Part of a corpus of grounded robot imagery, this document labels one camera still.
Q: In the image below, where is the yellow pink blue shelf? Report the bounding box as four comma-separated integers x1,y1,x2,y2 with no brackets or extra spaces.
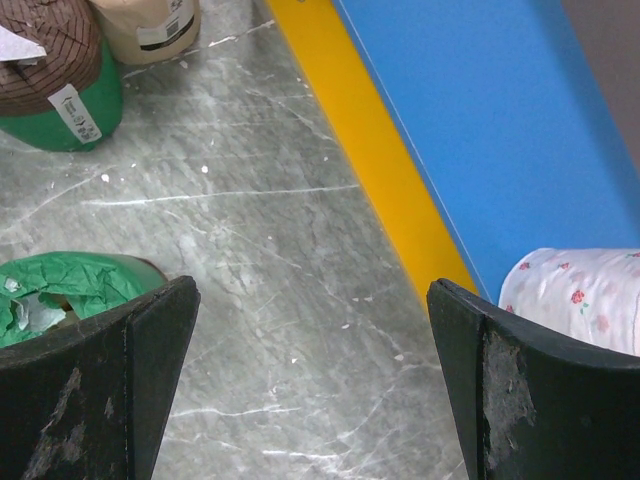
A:
269,1,639,301

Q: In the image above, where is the beige wrapped paper roll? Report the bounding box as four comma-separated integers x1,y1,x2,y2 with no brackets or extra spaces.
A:
90,0,201,65

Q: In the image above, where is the white floral toilet paper roll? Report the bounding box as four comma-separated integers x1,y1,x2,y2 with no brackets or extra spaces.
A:
499,248,639,356

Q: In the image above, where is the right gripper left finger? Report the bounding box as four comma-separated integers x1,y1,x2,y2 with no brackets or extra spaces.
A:
1,276,200,479

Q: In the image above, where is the brown green wrapped paper roll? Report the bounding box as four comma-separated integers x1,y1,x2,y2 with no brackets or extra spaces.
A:
1,1,123,152

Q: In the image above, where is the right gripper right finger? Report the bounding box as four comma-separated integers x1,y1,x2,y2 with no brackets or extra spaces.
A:
427,279,639,479

